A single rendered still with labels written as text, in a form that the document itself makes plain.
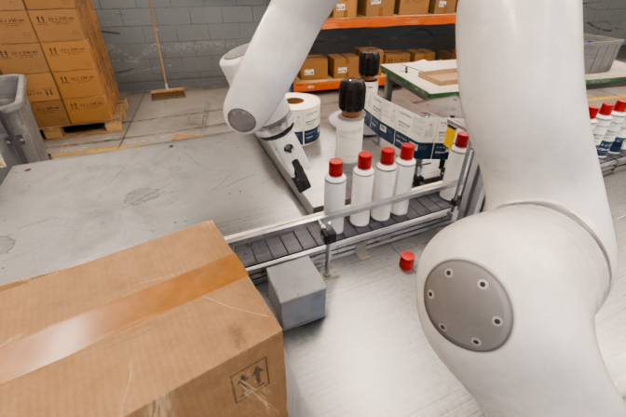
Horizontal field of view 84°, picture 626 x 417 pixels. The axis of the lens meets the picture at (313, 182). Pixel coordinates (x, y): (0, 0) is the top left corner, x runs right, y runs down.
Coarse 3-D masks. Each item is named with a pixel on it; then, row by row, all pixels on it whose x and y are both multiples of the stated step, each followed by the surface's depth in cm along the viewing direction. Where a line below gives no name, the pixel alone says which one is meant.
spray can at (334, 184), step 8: (336, 160) 80; (336, 168) 79; (328, 176) 81; (336, 176) 80; (344, 176) 82; (328, 184) 81; (336, 184) 80; (344, 184) 82; (328, 192) 82; (336, 192) 82; (344, 192) 83; (328, 200) 84; (336, 200) 83; (344, 200) 84; (328, 208) 85; (336, 208) 84; (344, 208) 86; (336, 224) 87; (336, 232) 88
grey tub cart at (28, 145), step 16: (0, 80) 245; (16, 80) 248; (0, 96) 247; (16, 96) 208; (0, 112) 189; (16, 112) 200; (32, 112) 254; (0, 128) 198; (16, 128) 202; (32, 128) 234; (0, 144) 201; (16, 144) 202; (32, 144) 215; (0, 160) 205; (16, 160) 209; (32, 160) 215; (0, 176) 209
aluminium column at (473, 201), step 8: (472, 160) 80; (472, 168) 80; (472, 176) 81; (480, 176) 79; (472, 184) 82; (480, 184) 79; (464, 192) 84; (472, 192) 83; (480, 192) 80; (464, 200) 85; (472, 200) 82; (480, 200) 81; (464, 208) 86; (472, 208) 83; (480, 208) 85; (464, 216) 87
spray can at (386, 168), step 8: (384, 152) 84; (392, 152) 84; (384, 160) 85; (392, 160) 85; (376, 168) 87; (384, 168) 85; (392, 168) 85; (376, 176) 88; (384, 176) 86; (392, 176) 86; (376, 184) 88; (384, 184) 87; (392, 184) 88; (376, 192) 89; (384, 192) 88; (392, 192) 90; (376, 200) 91; (376, 208) 92; (384, 208) 91; (376, 216) 93; (384, 216) 92
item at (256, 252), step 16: (608, 160) 123; (416, 208) 99; (432, 208) 99; (368, 224) 93; (384, 224) 93; (256, 240) 87; (272, 240) 87; (288, 240) 87; (304, 240) 87; (320, 240) 87; (336, 240) 87; (240, 256) 83; (256, 256) 83; (272, 256) 83
